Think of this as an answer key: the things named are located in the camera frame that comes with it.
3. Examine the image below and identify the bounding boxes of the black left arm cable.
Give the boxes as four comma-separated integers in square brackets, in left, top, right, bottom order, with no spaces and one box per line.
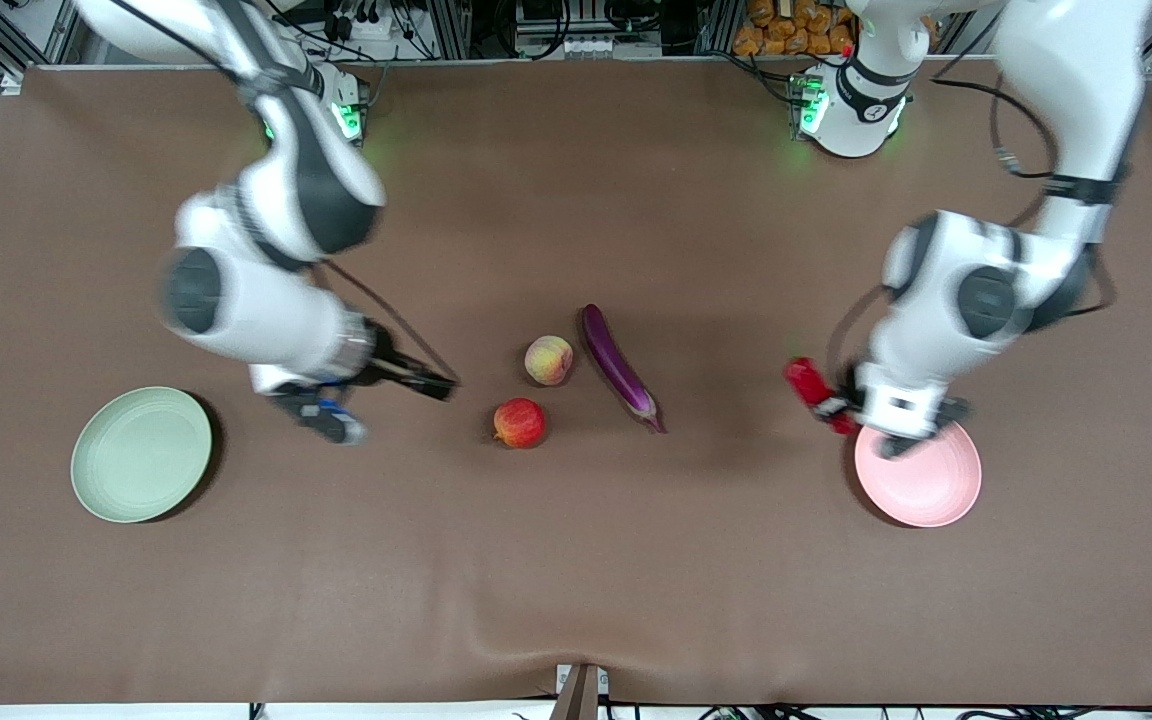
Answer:
[826,75,1119,386]

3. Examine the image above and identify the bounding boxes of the red chili pepper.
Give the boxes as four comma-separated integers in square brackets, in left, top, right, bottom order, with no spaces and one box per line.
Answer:
[784,357,863,437]

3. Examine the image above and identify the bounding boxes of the green round plate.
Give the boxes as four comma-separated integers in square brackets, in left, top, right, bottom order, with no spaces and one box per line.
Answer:
[70,386,214,524]

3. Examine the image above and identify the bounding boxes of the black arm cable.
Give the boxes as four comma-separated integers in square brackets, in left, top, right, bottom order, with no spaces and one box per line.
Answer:
[826,75,1119,386]
[319,258,459,383]

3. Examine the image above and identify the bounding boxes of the background equipment rack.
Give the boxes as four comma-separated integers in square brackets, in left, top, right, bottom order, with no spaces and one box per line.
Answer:
[416,0,737,61]

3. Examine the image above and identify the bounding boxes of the pink round plate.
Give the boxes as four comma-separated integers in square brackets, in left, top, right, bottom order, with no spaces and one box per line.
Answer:
[854,418,983,528]

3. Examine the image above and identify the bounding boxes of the bag of orange snacks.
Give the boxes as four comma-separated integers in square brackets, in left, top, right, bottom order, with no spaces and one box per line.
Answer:
[733,0,859,57]

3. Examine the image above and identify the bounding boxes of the white power strip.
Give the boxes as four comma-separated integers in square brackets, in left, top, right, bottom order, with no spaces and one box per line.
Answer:
[321,0,417,63]

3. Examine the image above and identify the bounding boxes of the red pomegranate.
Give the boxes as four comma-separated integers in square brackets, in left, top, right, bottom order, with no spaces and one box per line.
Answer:
[492,398,548,449]

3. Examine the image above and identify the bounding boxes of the brown table cover mat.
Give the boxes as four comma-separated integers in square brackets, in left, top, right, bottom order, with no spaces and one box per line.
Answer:
[0,55,1152,707]

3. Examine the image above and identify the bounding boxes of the purple eggplant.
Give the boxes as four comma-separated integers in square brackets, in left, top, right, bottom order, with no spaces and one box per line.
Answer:
[581,303,668,432]

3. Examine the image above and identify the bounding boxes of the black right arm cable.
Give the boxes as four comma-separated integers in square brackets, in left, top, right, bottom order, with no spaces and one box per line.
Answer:
[319,258,459,383]

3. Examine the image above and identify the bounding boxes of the yellow pink peach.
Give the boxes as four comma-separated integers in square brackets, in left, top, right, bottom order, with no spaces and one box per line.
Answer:
[524,335,575,387]

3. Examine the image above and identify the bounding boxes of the white terminal strip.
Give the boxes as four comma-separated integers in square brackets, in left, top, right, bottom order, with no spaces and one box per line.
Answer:
[561,35,662,59]

